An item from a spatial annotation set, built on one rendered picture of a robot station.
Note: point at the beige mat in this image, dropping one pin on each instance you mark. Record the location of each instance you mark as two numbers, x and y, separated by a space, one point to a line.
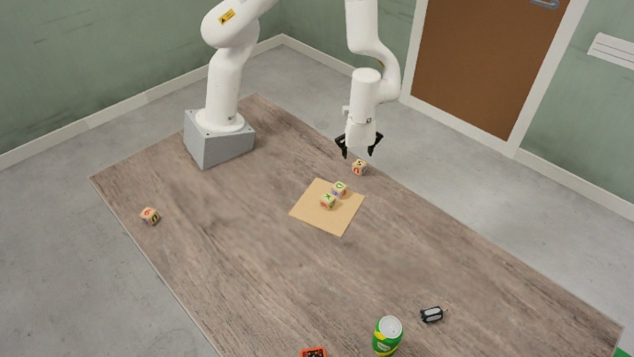
334 221

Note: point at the green and yellow striped can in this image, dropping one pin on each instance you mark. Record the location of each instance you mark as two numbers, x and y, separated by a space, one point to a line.
387 336

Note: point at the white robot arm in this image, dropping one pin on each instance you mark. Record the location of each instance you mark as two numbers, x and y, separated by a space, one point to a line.
221 27

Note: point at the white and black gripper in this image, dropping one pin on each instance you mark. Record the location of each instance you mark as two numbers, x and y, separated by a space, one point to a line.
359 135

